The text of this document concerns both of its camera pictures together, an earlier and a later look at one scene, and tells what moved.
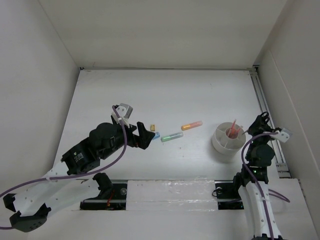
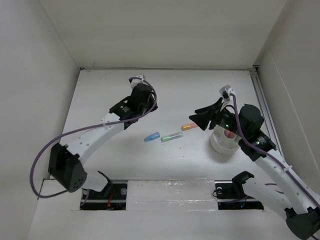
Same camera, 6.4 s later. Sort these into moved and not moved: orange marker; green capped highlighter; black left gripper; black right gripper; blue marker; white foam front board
Moved: black left gripper; black right gripper
Not moved: blue marker; green capped highlighter; orange marker; white foam front board
